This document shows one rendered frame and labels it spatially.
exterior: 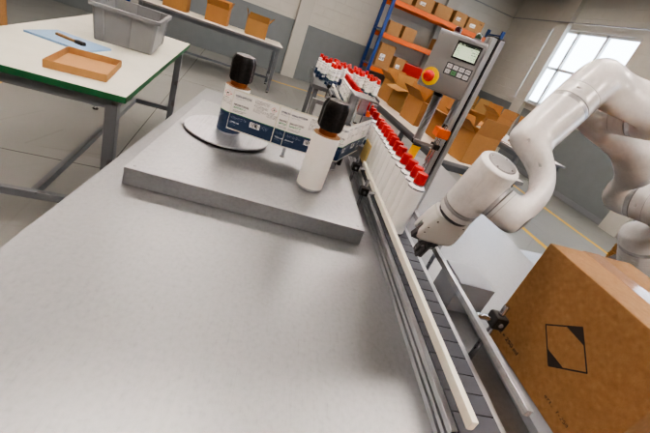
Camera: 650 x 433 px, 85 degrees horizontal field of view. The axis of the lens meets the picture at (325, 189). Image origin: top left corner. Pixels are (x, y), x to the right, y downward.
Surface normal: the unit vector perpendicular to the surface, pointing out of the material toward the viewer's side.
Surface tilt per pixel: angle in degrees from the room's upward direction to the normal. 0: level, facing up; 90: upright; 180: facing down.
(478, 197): 105
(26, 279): 0
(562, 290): 90
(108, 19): 95
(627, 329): 90
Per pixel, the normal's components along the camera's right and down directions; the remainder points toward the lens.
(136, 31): 0.21, 0.56
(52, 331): 0.33, -0.85
